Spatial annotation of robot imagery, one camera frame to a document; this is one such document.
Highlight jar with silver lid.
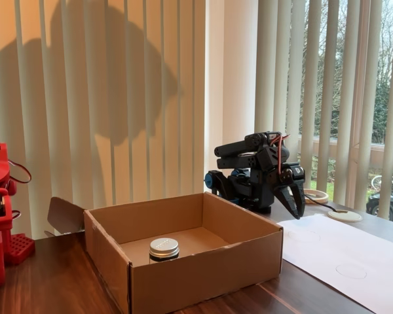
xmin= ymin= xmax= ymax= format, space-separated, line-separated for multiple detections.
xmin=149 ymin=237 xmax=180 ymax=264

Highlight open cardboard box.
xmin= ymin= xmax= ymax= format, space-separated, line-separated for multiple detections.
xmin=47 ymin=192 xmax=284 ymax=314

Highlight masking tape roll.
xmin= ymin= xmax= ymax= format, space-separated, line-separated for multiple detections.
xmin=301 ymin=188 xmax=329 ymax=205

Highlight black and blue table clamp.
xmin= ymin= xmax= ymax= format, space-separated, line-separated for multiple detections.
xmin=204 ymin=169 xmax=240 ymax=207

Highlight white paper sheet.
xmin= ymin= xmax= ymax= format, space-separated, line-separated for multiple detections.
xmin=276 ymin=213 xmax=393 ymax=314

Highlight dark parked car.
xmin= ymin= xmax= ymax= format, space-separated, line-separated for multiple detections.
xmin=365 ymin=190 xmax=393 ymax=226

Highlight white vertical blinds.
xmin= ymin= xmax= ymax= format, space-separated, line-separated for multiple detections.
xmin=0 ymin=0 xmax=206 ymax=239
xmin=255 ymin=0 xmax=393 ymax=226

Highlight red perforated clamp block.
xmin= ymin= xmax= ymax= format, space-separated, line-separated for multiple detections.
xmin=5 ymin=232 xmax=36 ymax=265

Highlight thin black cable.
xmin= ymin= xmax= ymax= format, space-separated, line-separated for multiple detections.
xmin=303 ymin=193 xmax=341 ymax=216

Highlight white desk cable grommet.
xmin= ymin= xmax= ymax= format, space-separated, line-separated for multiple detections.
xmin=327 ymin=209 xmax=364 ymax=223

